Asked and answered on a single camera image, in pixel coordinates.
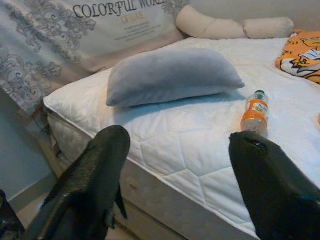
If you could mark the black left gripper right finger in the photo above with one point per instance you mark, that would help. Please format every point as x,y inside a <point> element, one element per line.
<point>275,195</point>

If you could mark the white quilted mattress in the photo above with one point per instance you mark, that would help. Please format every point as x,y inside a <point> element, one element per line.
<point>190,140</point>

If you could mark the grey plush pillow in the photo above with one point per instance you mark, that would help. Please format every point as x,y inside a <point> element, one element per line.
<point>170,75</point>

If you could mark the orange drink plastic bottle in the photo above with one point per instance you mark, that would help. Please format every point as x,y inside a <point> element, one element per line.
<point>253,117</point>

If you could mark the long beige bolster pillow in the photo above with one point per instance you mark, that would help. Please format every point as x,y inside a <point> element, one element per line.
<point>212,27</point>

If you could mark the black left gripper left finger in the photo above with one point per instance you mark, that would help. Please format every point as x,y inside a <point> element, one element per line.
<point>85,190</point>

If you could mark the orange cartoon print blanket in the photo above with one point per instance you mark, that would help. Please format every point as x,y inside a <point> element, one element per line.
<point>302,57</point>

